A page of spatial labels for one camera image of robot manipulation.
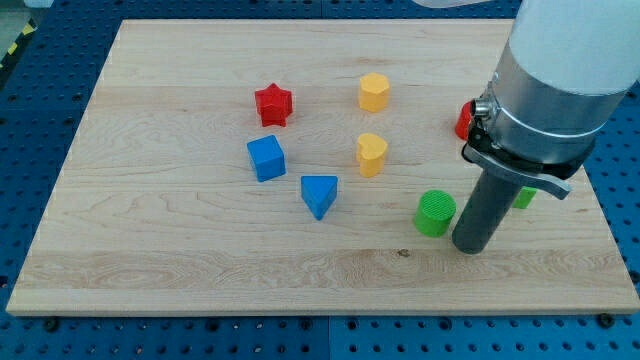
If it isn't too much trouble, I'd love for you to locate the green cylinder block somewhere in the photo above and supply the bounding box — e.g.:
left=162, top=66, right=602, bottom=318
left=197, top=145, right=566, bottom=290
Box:
left=414, top=190, right=457, bottom=237

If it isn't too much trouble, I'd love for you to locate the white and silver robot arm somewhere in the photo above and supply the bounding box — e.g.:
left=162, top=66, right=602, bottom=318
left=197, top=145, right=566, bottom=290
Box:
left=487, top=0, right=639, bottom=164

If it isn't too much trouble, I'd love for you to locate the blue triangle block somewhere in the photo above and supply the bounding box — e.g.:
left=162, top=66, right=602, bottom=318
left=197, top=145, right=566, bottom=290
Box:
left=301, top=175, right=338, bottom=221

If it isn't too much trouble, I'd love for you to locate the yellow heart block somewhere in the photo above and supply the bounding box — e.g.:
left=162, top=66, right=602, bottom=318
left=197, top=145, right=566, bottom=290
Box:
left=356, top=133, right=388, bottom=178

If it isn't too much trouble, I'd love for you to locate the blue cube block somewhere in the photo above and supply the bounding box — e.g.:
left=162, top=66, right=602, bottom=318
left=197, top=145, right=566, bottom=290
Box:
left=247, top=135, right=286, bottom=182

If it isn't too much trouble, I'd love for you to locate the red star block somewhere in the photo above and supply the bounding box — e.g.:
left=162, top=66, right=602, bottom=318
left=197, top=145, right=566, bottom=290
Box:
left=254, top=83, right=293, bottom=127

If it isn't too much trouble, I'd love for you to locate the light wooden board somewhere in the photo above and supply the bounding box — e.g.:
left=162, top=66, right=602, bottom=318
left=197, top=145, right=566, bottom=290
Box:
left=7, top=20, right=639, bottom=317

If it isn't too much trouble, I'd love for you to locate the yellow hexagon block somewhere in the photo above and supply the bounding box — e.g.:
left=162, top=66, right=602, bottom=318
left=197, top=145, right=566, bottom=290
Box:
left=358, top=72, right=390, bottom=112

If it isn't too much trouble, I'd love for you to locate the red cylinder block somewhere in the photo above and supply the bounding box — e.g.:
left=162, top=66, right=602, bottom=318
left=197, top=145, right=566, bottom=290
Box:
left=454, top=100, right=473, bottom=141

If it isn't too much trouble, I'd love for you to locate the silver and black clamp lever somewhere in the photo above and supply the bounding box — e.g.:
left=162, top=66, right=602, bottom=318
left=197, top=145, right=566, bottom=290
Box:
left=456, top=98, right=595, bottom=200

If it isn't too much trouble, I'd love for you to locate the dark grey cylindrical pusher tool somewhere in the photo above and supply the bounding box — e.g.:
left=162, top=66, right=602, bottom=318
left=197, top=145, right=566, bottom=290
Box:
left=452, top=171, right=521, bottom=254

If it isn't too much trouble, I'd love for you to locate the green block behind pusher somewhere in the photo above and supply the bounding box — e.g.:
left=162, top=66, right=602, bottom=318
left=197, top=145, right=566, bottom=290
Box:
left=512, top=186, right=537, bottom=209

